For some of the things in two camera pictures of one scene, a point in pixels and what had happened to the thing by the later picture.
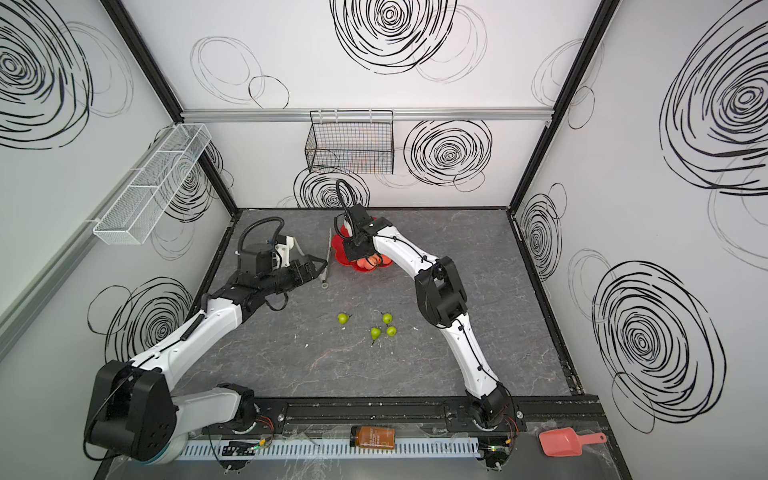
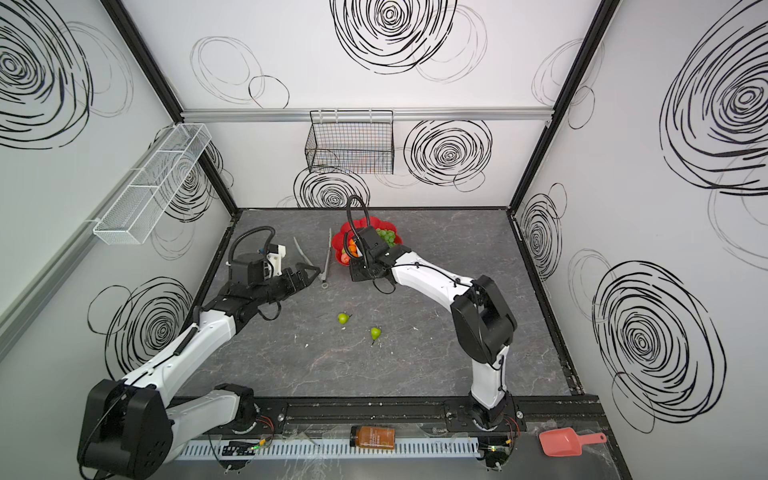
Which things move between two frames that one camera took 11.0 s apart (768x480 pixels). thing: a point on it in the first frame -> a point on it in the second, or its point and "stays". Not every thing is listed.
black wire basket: (353, 142) stays
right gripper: (357, 241) -> (365, 264)
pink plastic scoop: (567, 443) stays
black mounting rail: (459, 416) stays
